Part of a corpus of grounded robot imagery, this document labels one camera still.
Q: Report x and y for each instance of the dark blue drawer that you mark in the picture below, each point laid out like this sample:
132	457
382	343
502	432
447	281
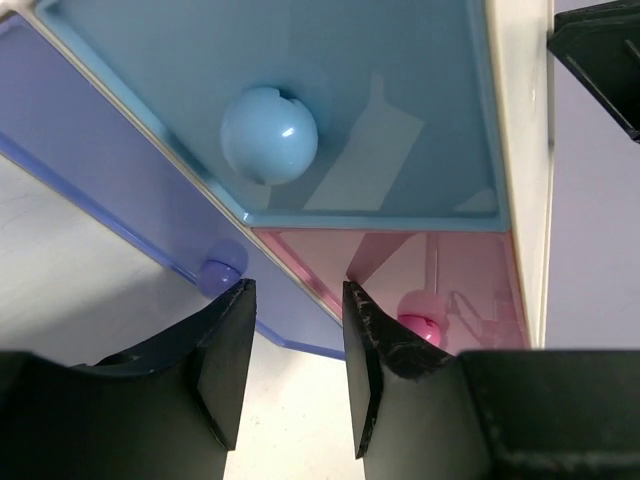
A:
58	127

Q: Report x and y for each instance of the white drawer cabinet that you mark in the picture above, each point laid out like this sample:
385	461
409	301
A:
517	34

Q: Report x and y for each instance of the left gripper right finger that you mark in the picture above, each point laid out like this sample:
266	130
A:
411	410

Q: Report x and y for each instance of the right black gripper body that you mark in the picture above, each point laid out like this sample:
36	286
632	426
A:
599	45

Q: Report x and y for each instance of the light blue drawer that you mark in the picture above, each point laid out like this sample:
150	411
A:
329	114

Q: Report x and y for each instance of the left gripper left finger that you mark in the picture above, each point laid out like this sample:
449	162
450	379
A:
169	407

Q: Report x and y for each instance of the pink drawer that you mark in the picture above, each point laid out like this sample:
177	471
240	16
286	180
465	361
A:
460	288

